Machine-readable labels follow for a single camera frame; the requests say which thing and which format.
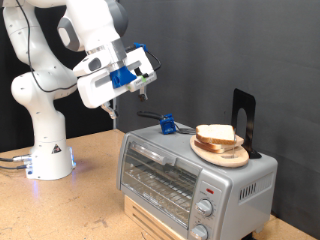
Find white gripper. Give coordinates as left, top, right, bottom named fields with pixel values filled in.
left=77, top=49, right=158, bottom=120

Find blue handled tongs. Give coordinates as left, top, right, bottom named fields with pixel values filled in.
left=136, top=110, right=198, bottom=136

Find silver oven knob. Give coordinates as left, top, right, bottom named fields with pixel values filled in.
left=194, top=198, right=214, bottom=218
left=190, top=223, right=209, bottom=240

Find silver toaster oven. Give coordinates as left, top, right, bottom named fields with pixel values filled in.
left=116, top=122, right=279, bottom=240

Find vertical metal pole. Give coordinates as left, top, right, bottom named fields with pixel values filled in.
left=111, top=96, right=119, bottom=130

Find black metal bookend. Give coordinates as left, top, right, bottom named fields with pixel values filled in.
left=230, top=88, right=263, bottom=160

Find wooden slatted crate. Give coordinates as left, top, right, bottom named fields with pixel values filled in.
left=123, top=194, right=188, bottom=240

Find round wooden plate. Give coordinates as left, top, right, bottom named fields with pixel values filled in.
left=189, top=134, right=250, bottom=169

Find thin metal pin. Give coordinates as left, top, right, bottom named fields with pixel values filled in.
left=232, top=131, right=238, bottom=159

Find blue cable clip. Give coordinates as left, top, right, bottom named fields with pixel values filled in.
left=133, top=42, right=148, bottom=53

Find oven wire rack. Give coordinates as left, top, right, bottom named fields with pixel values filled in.
left=123, top=156, right=198, bottom=221

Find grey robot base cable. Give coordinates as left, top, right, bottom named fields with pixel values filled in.
left=0, top=153, right=33, bottom=163
left=0, top=163, right=29, bottom=171

